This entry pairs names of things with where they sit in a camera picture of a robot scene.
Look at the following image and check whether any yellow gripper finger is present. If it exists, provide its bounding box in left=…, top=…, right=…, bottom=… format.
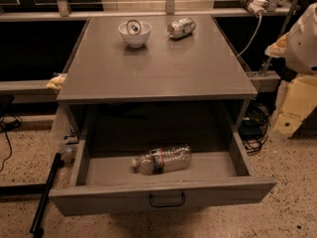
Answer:
left=273, top=75, right=317, bottom=137

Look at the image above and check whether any clear plastic water bottle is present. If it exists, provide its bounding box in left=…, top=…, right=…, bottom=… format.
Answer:
left=132, top=144, right=191, bottom=176

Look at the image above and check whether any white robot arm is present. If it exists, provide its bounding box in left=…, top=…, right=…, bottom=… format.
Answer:
left=264, top=3, right=317, bottom=136

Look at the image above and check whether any open grey drawer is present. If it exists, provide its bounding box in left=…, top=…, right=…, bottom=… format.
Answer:
left=49, top=129, right=277, bottom=217

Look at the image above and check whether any grey metal cabinet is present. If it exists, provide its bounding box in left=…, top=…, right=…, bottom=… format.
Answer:
left=55, top=14, right=259, bottom=157

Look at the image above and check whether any silver can lying down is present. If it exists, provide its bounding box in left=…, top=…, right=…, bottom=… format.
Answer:
left=167, top=17, right=196, bottom=40

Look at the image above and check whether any white ceramic bowl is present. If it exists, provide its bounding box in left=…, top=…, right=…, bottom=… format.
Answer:
left=118, top=21, right=152, bottom=48

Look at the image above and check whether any silver can in bowl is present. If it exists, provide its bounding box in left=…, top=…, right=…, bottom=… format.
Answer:
left=126, top=20, right=142, bottom=36

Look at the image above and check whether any yellow crumpled cloth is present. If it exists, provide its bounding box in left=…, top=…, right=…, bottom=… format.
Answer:
left=47, top=73, right=66, bottom=90

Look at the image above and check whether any black metal stand bar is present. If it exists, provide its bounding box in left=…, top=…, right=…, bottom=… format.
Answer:
left=30, top=153, right=64, bottom=238

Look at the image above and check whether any black cable bundle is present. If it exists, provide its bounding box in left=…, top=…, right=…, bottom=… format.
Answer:
left=239, top=103, right=271, bottom=156

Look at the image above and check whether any white power cable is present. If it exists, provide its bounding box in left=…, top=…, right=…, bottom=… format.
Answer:
left=235, top=12, right=264, bottom=59

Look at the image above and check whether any black drawer handle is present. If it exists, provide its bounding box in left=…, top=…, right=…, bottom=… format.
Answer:
left=149, top=192, right=186, bottom=208

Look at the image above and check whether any grey metal rail frame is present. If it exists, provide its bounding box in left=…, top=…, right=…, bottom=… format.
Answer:
left=0, top=0, right=300, bottom=21

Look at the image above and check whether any black cable on floor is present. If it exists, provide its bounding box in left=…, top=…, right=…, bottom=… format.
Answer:
left=0, top=95, right=23, bottom=173

